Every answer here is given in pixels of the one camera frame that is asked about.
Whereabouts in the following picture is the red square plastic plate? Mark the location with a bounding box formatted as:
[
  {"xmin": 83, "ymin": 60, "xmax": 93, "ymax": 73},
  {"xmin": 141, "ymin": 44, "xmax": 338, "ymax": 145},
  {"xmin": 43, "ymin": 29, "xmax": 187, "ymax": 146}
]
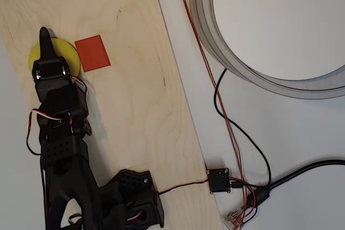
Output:
[{"xmin": 74, "ymin": 35, "xmax": 112, "ymax": 73}]

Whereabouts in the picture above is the large grey round shade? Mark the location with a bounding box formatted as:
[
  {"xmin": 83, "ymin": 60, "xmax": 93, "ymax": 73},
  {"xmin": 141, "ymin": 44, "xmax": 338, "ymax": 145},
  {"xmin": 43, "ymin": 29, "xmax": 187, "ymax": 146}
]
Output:
[{"xmin": 189, "ymin": 0, "xmax": 345, "ymax": 100}]

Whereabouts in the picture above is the round yellow sponge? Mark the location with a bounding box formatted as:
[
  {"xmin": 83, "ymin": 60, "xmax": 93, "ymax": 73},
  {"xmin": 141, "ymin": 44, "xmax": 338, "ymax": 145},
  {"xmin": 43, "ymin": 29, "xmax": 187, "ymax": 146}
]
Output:
[{"xmin": 28, "ymin": 38, "xmax": 81, "ymax": 78}]

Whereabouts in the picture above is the thin orange wire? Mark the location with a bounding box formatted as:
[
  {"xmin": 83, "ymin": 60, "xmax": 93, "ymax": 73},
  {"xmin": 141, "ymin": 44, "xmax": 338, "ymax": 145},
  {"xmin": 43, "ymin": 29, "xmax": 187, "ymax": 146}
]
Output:
[
  {"xmin": 174, "ymin": 0, "xmax": 247, "ymax": 214},
  {"xmin": 175, "ymin": 0, "xmax": 250, "ymax": 216}
]

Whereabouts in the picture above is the white red black base cable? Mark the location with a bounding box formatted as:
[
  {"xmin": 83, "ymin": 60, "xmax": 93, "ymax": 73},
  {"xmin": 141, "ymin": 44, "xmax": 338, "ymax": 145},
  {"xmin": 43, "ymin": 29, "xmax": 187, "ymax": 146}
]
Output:
[{"xmin": 157, "ymin": 177, "xmax": 210, "ymax": 195}]

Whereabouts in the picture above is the white wire connector block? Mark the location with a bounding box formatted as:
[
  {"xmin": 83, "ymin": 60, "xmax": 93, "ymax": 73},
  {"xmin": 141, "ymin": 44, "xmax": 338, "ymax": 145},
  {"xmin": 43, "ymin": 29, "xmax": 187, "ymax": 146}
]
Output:
[{"xmin": 223, "ymin": 211, "xmax": 245, "ymax": 230}]

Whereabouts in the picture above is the small black controller board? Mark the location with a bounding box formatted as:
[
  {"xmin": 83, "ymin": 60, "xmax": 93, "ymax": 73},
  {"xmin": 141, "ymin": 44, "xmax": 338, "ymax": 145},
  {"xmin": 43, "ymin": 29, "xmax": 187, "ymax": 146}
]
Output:
[{"xmin": 206, "ymin": 168, "xmax": 232, "ymax": 194}]

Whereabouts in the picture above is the thin black cable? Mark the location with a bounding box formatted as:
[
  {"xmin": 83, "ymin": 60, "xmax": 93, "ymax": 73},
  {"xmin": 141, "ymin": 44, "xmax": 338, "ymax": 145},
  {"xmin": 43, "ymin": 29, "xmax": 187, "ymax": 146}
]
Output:
[{"xmin": 213, "ymin": 68, "xmax": 272, "ymax": 187}]

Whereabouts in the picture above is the black usb cable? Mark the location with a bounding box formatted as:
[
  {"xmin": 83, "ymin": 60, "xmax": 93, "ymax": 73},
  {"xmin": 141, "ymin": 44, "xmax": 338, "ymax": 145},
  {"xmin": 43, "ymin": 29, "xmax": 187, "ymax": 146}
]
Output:
[{"xmin": 229, "ymin": 159, "xmax": 345, "ymax": 189}]

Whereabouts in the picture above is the thick black power cable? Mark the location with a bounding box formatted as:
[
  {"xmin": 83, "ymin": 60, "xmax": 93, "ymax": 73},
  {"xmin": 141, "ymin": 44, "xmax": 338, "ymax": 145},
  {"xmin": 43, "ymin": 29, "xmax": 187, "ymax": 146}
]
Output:
[{"xmin": 246, "ymin": 161, "xmax": 345, "ymax": 209}]

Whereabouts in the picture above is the light plywood board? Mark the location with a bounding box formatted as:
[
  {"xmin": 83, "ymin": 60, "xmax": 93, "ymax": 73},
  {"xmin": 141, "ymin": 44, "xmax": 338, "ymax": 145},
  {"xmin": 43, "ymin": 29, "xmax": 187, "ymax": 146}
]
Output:
[{"xmin": 0, "ymin": 0, "xmax": 224, "ymax": 230}]

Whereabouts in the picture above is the gripper servo cable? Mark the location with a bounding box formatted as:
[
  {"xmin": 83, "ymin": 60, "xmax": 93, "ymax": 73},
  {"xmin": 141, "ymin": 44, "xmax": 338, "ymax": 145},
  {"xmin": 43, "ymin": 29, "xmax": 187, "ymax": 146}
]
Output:
[{"xmin": 70, "ymin": 75, "xmax": 89, "ymax": 97}]

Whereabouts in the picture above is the wrist servo cable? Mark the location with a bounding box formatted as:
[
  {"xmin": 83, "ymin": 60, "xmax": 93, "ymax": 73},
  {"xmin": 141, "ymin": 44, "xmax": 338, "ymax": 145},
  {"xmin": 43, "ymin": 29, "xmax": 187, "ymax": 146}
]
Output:
[{"xmin": 26, "ymin": 108, "xmax": 73, "ymax": 156}]

